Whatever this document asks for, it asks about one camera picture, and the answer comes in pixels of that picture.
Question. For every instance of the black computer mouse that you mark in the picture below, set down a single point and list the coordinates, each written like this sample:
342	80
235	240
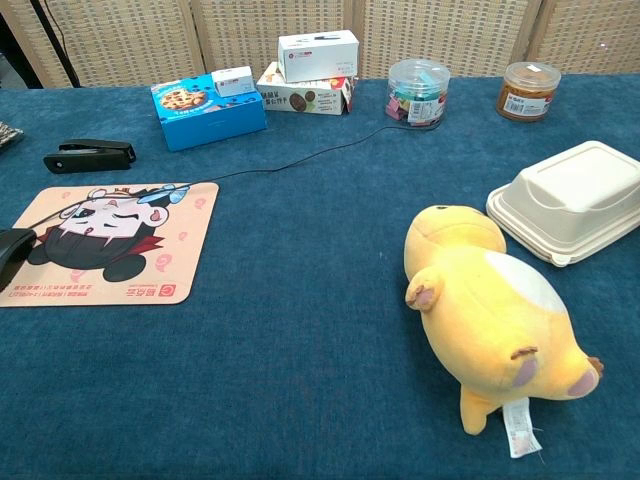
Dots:
14	255

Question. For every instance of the white chocolate cookie box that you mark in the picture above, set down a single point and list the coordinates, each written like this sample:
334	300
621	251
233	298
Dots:
300	100

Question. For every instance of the blue cookie box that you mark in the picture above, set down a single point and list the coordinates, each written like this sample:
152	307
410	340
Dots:
215	125

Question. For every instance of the pink cartoon mouse pad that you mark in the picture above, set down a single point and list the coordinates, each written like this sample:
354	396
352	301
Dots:
110	260

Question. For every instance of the white takeout clamshell box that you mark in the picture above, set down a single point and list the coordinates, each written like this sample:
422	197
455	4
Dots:
565	210

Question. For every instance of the blue table cloth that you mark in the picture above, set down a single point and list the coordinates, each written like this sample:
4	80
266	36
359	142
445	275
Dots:
300	350

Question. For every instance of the clear jar of binder clips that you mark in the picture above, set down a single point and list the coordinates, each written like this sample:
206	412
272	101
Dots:
417	95

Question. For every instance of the small white carton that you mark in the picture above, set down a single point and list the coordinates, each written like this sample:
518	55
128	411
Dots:
232	82

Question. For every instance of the large white carton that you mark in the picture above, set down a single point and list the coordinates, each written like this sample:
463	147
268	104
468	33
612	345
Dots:
320	57

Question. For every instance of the yellow plush toy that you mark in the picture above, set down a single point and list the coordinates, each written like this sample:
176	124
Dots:
490	310

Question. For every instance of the black stapler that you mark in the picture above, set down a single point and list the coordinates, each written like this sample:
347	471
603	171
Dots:
85	159

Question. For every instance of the clear jar of brown food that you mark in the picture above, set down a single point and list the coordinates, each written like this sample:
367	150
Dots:
527	95

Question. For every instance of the woven folding screen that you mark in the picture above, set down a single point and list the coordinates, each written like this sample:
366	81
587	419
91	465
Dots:
125	40

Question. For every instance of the dark patterned pouch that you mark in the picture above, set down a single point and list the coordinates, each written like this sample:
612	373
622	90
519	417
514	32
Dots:
9	134

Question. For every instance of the black stand pole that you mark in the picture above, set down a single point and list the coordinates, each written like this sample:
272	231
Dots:
52	35

